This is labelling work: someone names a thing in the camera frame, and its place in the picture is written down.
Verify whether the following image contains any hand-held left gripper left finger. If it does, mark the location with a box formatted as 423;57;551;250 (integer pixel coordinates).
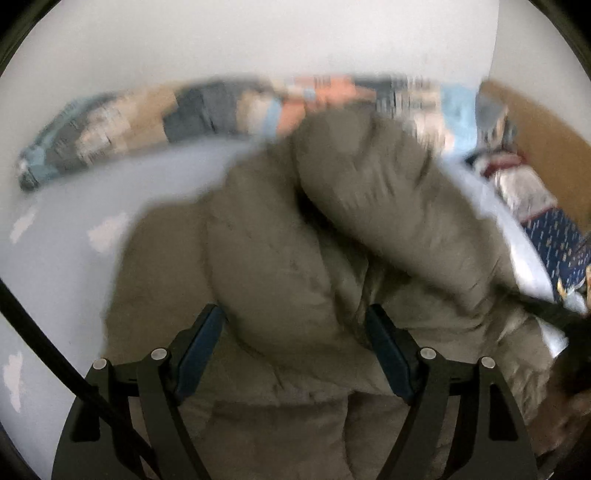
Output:
51;304;228;480

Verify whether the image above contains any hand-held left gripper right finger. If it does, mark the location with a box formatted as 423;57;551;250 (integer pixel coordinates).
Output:
365;304;540;480

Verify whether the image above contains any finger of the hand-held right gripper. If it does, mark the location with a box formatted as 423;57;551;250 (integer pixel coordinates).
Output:
499;279;591;326

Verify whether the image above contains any olive puffer jacket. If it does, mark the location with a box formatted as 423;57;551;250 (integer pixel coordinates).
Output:
104;111;570;480

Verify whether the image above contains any navy star printed pillow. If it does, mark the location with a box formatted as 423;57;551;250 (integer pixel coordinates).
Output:
466;152;591;306

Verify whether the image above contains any wooden headboard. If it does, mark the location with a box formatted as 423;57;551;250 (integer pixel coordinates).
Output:
480;79;591;241

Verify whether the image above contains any light blue cloud blanket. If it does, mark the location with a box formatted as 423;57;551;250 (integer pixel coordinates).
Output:
0;136;589;480

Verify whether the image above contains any patchwork cartoon quilt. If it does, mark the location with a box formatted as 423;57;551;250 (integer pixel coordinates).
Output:
18;74;518;192

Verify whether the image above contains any black cable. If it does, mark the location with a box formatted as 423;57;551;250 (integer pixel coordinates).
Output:
0;281;160;480

